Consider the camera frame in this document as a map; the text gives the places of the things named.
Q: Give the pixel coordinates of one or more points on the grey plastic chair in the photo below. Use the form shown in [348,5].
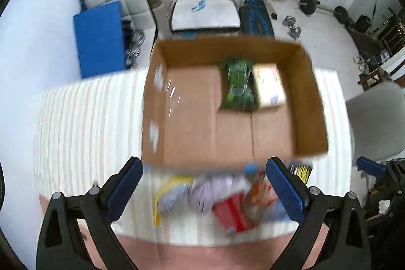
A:
[376,118]

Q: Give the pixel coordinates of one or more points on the black blue weight bench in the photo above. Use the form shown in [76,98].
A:
[255,19]

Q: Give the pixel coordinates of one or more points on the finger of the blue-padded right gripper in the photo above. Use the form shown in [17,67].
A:
[370,167]

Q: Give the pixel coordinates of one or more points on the blue foam mat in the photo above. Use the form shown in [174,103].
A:
[100,41]

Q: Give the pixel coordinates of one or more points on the blue packet on chair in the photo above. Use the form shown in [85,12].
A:
[200,6]

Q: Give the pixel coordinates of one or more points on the striped cat tablecloth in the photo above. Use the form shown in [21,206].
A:
[88,130]

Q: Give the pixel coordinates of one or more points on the yellow grey scouring pad pack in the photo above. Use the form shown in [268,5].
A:
[170,194]

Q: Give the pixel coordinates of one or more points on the orange cartoon snack bag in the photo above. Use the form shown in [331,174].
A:
[262,192]

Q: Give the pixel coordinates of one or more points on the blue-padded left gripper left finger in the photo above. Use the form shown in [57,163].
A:
[61,244]

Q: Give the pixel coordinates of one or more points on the brown wooden chair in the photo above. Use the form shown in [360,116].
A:
[369,80]

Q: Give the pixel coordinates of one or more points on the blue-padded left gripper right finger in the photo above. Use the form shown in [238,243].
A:
[346,245]

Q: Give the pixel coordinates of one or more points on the red snack packet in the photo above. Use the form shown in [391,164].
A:
[230,215]

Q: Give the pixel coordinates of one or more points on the green wet wipes pack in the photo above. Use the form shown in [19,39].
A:
[240,94]

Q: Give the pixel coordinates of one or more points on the open cardboard box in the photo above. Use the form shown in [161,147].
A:
[184,127]

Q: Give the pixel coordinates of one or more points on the blue tissue pack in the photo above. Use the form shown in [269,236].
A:
[275,212]

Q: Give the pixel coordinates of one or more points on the floor barbell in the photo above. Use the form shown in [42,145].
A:
[309,7]

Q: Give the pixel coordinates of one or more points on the black yellow snack bag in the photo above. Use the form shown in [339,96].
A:
[303,171]

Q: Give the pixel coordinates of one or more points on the yellow tissue pack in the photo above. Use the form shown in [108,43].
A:
[268,85]

